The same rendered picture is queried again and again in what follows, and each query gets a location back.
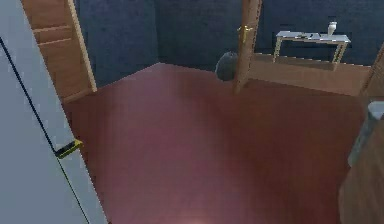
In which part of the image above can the grey round object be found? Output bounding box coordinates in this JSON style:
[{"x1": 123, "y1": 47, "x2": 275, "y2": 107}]
[{"x1": 214, "y1": 51, "x2": 240, "y2": 82}]

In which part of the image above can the white side table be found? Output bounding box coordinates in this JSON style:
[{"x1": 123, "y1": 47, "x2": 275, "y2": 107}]
[{"x1": 272, "y1": 30, "x2": 352, "y2": 65}]

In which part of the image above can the white room door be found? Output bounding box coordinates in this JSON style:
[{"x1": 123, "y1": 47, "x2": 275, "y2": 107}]
[{"x1": 0, "y1": 0, "x2": 109, "y2": 224}]

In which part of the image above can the brass door handle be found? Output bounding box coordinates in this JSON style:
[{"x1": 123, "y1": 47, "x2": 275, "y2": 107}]
[{"x1": 237, "y1": 24, "x2": 254, "y2": 44}]

